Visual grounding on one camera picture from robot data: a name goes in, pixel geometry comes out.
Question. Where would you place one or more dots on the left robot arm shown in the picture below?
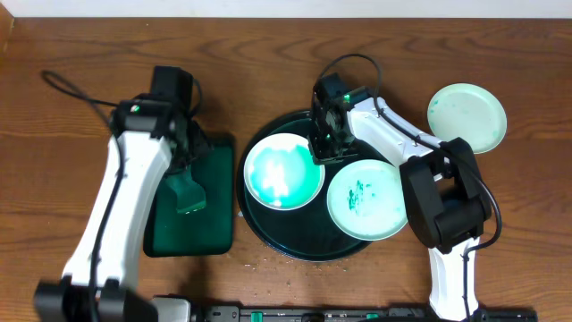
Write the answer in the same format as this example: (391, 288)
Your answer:
(99, 280)

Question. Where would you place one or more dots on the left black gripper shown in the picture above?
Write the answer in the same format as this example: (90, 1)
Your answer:
(192, 146)

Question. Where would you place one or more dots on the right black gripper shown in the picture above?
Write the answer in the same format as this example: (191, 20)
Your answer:
(322, 156)

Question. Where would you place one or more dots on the dark green sponge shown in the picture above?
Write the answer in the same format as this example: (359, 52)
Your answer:
(189, 195)

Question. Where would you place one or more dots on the round black tray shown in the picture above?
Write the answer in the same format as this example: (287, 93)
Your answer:
(306, 233)

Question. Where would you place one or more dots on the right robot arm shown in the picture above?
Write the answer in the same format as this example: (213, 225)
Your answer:
(446, 200)

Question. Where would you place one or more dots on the white plate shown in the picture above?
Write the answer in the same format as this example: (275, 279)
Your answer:
(280, 173)
(365, 200)
(469, 112)

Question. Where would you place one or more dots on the green rectangular tray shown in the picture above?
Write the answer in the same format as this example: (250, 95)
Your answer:
(207, 231)

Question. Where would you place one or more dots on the white plate back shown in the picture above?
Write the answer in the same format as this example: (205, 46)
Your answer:
(280, 173)

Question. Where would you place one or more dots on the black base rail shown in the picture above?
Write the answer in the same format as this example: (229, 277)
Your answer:
(348, 314)

